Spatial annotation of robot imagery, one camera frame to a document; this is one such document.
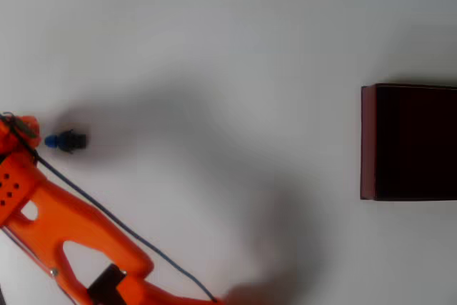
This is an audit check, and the small blue black object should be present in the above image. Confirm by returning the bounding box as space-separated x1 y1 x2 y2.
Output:
44 129 88 153

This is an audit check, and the dark red open box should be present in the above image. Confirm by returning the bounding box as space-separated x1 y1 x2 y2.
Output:
360 83 457 202

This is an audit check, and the thin blue cable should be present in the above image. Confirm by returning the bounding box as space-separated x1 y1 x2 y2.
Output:
0 111 219 303

